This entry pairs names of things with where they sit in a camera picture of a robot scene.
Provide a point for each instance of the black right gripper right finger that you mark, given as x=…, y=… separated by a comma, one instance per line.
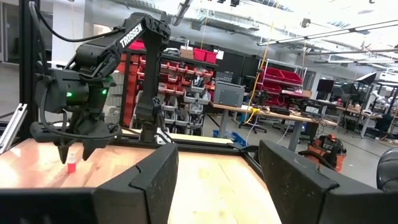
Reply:
x=298, y=193

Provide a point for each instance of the cardboard box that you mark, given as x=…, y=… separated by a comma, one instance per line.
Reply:
x=186, y=53

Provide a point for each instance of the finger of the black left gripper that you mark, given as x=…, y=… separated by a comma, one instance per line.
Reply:
x=63, y=151
x=90, y=147

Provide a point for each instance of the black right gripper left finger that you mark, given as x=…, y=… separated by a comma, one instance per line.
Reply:
x=149, y=193

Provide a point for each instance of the wooden workbench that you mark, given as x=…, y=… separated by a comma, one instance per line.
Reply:
x=280, y=115

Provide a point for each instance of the orange black shop vacuum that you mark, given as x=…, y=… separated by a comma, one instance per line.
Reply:
x=326, y=149

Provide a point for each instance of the silver aluminium extrusion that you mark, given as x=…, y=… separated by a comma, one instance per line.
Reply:
x=14, y=127

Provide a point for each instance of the black studio softbox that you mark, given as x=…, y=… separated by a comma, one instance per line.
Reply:
x=366, y=78

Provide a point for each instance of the red parts bin shelf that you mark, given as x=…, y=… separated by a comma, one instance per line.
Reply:
x=186, y=74

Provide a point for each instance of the black monitor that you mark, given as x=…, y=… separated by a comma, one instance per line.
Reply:
x=325, y=86

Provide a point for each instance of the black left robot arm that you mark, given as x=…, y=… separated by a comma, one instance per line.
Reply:
x=146, y=77

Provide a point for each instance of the grey equipment box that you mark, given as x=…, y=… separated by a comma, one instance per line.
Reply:
x=228, y=95

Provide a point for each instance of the red storage bin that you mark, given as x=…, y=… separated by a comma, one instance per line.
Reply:
x=199, y=55
x=211, y=57

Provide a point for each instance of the blue floor bin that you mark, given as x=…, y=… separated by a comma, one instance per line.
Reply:
x=236, y=138

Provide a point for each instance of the black office chair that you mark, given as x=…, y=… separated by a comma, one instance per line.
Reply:
x=388, y=171

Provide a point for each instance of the small red dropper bottle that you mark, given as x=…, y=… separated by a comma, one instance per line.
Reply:
x=71, y=168

